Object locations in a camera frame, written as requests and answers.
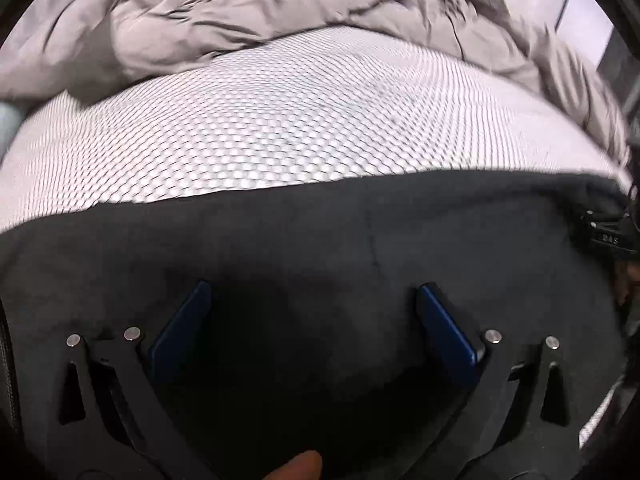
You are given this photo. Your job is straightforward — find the black pants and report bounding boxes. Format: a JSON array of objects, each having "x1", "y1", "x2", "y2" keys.
[{"x1": 0, "y1": 170, "x2": 633, "y2": 480}]

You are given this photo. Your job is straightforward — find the grey quilted duvet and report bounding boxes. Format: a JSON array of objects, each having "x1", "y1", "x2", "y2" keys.
[{"x1": 0, "y1": 0, "x2": 633, "y2": 161}]

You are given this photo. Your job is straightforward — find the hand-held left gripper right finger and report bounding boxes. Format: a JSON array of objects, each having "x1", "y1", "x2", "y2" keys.
[{"x1": 416, "y1": 282, "x2": 583, "y2": 480}]

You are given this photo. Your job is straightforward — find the person's left hand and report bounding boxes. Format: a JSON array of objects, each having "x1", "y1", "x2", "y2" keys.
[{"x1": 262, "y1": 450, "x2": 323, "y2": 480}]

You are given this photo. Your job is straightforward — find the white honeycomb pattern mattress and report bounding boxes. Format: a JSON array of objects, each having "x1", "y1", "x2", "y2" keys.
[{"x1": 0, "y1": 25, "x2": 633, "y2": 448}]

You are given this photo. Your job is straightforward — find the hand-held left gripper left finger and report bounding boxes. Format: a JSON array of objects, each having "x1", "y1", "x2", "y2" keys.
[{"x1": 47, "y1": 280, "x2": 221, "y2": 480}]

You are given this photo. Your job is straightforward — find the person's right hand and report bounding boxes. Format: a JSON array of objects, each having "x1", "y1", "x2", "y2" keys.
[{"x1": 612, "y1": 260, "x2": 640, "y2": 311}]

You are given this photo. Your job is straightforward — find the light blue pillow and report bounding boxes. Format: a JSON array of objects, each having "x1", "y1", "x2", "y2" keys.
[{"x1": 0, "y1": 101, "x2": 23, "y2": 156}]

